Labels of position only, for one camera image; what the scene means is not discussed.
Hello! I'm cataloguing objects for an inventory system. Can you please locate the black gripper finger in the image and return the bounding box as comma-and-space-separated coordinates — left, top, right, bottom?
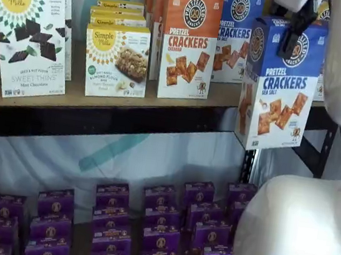
276, 28, 302, 60

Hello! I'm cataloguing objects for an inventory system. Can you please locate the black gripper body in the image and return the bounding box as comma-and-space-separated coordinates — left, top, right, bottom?
287, 2, 320, 37

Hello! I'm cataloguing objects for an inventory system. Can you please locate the blue sea salt pretzel box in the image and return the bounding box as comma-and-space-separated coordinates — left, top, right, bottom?
232, 11, 331, 160
192, 0, 267, 90

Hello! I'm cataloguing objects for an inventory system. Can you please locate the purple Annie's box teal label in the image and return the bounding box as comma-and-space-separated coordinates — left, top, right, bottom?
228, 200, 251, 229
225, 180, 259, 207

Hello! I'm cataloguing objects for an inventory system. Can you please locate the Simple Mills almond bars box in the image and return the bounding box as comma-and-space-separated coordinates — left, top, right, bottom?
95, 0, 146, 16
88, 5, 149, 34
77, 19, 155, 105

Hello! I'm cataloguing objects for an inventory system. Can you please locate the wooden shelf board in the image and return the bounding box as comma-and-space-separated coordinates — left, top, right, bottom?
0, 28, 331, 153
15, 202, 146, 255

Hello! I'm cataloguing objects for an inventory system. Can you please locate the black metal shelf rack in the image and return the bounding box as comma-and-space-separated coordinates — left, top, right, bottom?
0, 60, 341, 255

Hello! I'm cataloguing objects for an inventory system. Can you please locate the Simple Mills sweet thins box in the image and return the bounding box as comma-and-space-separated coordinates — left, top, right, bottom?
0, 0, 79, 107
0, 0, 83, 83

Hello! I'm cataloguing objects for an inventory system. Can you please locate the white backdrop sheet teal logo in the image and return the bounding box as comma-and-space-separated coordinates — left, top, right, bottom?
0, 0, 341, 248

